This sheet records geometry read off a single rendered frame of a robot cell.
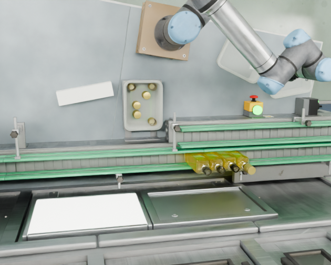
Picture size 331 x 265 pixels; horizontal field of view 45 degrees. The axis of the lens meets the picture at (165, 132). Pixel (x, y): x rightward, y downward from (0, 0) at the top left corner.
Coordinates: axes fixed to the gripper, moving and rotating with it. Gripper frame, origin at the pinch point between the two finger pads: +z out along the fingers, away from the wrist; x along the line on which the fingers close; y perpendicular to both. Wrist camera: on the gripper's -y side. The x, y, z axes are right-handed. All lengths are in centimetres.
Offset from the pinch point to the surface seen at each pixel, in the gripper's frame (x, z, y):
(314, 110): 16.9, 25.7, -35.4
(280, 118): 22.9, 21.6, -15.8
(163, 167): 50, 14, 38
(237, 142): 35.6, 14.4, 6.4
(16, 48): 10, 34, 106
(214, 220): 58, -23, 26
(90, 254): 67, -34, 69
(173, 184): 62, 28, 29
